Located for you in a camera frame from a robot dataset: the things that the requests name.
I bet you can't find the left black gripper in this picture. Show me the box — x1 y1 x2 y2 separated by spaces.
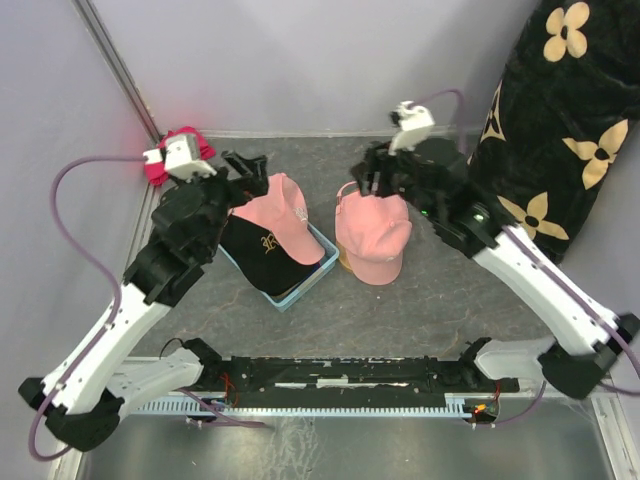
172 148 271 257

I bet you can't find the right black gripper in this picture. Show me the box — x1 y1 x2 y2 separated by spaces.
347 132 441 223

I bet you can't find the pink cap with R logo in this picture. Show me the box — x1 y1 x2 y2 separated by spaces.
233 173 325 265

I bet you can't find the plain pink cap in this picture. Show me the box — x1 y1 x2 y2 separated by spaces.
335 181 412 286

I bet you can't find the black cap gold R logo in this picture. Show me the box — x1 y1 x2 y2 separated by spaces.
220 215 320 297

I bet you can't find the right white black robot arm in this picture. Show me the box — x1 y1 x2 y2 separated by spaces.
350 142 639 399

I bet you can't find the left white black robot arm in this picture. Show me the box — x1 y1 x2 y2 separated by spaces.
18 151 269 462

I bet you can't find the wooden hat stand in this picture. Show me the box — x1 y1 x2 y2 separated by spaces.
336 242 353 273

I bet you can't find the red cloth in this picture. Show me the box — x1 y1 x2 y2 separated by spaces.
143 126 216 186

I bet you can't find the light blue plastic basket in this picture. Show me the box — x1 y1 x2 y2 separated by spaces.
218 223 339 312

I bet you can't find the black floral blanket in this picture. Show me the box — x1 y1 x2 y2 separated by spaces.
468 1 639 263

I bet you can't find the aluminium corner profile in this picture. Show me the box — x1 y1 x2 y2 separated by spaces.
71 0 162 141

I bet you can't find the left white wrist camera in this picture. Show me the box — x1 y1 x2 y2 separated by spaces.
163 134 214 182

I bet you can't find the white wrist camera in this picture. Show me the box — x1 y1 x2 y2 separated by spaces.
388 101 435 156
163 134 214 182

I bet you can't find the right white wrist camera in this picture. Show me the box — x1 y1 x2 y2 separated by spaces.
388 101 435 156

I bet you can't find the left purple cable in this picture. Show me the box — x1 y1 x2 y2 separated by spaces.
27 154 151 461

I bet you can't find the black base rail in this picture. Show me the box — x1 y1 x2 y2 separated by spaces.
188 356 519 408

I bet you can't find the light blue cable duct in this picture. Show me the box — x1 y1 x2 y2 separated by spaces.
133 394 474 419

